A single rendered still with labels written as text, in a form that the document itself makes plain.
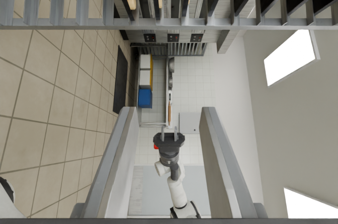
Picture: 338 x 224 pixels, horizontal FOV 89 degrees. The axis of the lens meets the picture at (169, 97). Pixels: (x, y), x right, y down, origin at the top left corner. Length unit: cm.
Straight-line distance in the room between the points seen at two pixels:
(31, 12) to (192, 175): 411
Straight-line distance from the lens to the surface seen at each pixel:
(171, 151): 73
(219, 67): 491
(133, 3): 63
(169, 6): 280
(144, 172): 441
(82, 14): 75
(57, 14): 79
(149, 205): 454
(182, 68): 473
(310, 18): 82
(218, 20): 70
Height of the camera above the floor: 91
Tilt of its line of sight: level
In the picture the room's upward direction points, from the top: 90 degrees clockwise
